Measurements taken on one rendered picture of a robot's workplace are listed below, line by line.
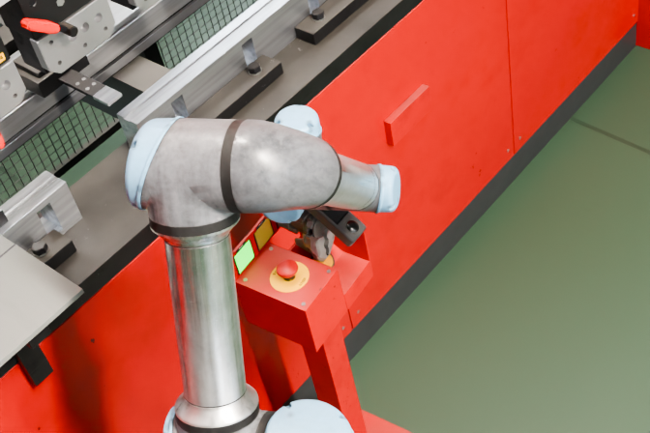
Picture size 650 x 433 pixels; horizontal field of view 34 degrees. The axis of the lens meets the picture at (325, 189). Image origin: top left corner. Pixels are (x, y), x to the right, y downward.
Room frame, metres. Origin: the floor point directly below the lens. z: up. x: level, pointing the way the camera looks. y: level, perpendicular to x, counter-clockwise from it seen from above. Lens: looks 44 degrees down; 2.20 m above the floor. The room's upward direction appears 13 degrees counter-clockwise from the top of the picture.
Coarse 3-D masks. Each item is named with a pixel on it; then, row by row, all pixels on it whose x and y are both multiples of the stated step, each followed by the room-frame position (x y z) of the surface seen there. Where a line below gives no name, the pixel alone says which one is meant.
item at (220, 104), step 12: (264, 60) 1.75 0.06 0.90; (276, 60) 1.74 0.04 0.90; (240, 72) 1.72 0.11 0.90; (264, 72) 1.71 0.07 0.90; (276, 72) 1.72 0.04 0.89; (228, 84) 1.70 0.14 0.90; (240, 84) 1.69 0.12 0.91; (252, 84) 1.68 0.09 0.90; (264, 84) 1.69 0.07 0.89; (216, 96) 1.67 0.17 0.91; (228, 96) 1.66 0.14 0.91; (240, 96) 1.65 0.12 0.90; (252, 96) 1.67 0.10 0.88; (204, 108) 1.64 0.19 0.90; (216, 108) 1.63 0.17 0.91; (228, 108) 1.63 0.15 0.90; (240, 108) 1.64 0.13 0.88
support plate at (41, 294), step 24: (0, 240) 1.30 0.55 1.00; (0, 264) 1.24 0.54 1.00; (24, 264) 1.23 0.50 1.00; (0, 288) 1.19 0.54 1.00; (24, 288) 1.18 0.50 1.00; (48, 288) 1.17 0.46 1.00; (72, 288) 1.15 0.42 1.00; (0, 312) 1.14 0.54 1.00; (24, 312) 1.13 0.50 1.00; (48, 312) 1.11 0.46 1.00; (0, 336) 1.09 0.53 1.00; (24, 336) 1.08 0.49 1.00; (0, 360) 1.04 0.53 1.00
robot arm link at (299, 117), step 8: (280, 112) 1.35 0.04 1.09; (288, 112) 1.34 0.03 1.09; (296, 112) 1.34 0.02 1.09; (304, 112) 1.34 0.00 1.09; (312, 112) 1.33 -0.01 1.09; (280, 120) 1.33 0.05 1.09; (288, 120) 1.33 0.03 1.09; (296, 120) 1.32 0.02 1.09; (304, 120) 1.32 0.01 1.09; (312, 120) 1.32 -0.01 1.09; (296, 128) 1.30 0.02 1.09; (304, 128) 1.30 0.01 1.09; (312, 128) 1.31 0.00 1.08; (320, 128) 1.33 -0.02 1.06; (320, 136) 1.32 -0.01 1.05
